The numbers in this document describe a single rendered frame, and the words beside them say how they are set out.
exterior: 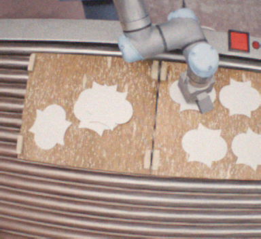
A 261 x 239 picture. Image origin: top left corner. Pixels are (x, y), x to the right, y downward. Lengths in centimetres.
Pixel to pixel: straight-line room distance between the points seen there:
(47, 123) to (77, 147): 12
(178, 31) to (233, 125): 40
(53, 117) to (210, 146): 48
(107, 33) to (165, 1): 112
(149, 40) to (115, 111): 31
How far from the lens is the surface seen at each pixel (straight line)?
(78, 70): 150
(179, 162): 142
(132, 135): 143
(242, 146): 145
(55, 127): 145
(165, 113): 145
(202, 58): 117
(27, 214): 146
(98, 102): 143
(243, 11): 269
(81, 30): 157
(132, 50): 119
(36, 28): 161
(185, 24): 122
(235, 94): 148
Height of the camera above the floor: 234
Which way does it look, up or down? 75 degrees down
